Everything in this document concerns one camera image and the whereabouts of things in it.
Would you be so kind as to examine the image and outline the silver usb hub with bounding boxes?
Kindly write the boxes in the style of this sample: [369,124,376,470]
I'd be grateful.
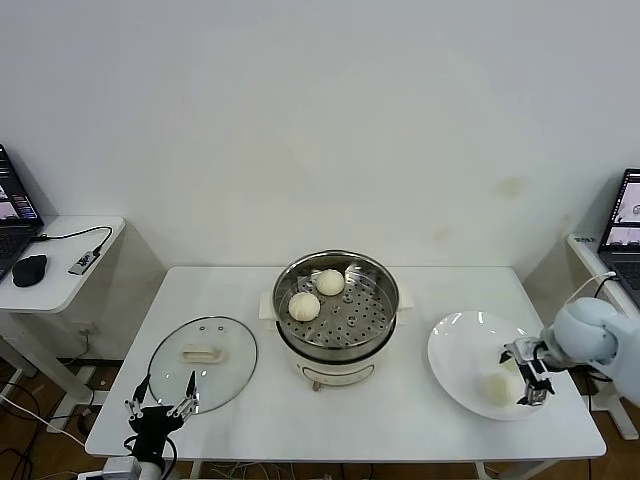
[68,247,100,275]

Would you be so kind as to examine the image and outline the black computer mouse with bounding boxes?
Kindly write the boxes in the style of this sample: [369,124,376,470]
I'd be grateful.
[12,253,50,288]

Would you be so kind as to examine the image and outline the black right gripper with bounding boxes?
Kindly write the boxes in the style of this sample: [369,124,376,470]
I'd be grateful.
[498,336,556,407]

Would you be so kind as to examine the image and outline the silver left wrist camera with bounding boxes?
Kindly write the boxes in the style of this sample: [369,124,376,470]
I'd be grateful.
[102,457,144,480]

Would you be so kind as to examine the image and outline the white steamed baozi bun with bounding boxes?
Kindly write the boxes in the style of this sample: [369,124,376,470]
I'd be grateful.
[478,372,524,407]
[314,268,346,297]
[288,291,322,322]
[499,352,526,377]

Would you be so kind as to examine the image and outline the glass lid with cream handle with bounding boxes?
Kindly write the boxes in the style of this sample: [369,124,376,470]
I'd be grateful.
[147,314,259,415]

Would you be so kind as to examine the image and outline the black usb cable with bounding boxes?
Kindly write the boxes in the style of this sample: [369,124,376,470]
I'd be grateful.
[32,225,115,254]

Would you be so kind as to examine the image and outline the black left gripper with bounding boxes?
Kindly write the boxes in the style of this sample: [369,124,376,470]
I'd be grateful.
[124,370,202,462]

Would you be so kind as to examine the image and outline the white charging cable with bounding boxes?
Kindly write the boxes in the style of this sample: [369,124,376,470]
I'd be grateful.
[559,272,617,316]

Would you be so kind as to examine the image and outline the stainless steel steamer basket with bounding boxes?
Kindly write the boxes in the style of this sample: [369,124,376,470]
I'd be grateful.
[272,249,401,361]

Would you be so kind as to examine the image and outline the black power cable with adapter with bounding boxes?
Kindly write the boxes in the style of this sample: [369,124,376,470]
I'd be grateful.
[594,276,619,301]

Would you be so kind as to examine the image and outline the cream electric cooking pot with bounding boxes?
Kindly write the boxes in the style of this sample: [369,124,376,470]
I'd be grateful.
[258,282,419,394]

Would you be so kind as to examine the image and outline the black floor cable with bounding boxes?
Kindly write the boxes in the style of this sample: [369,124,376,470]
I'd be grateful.
[0,382,41,419]

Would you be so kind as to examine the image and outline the white round plate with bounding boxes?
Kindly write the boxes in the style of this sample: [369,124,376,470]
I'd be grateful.
[427,310,554,421]

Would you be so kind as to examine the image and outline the grey open laptop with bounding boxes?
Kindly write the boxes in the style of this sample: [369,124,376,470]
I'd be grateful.
[597,168,640,307]

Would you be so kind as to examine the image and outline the white side table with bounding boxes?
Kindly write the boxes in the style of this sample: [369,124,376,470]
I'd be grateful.
[0,215,129,419]
[565,232,640,441]

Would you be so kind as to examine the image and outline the white floor cable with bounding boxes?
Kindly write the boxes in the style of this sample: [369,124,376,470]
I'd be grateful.
[0,394,89,446]

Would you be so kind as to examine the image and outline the black open laptop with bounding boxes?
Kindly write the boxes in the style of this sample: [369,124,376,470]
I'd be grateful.
[0,143,46,284]

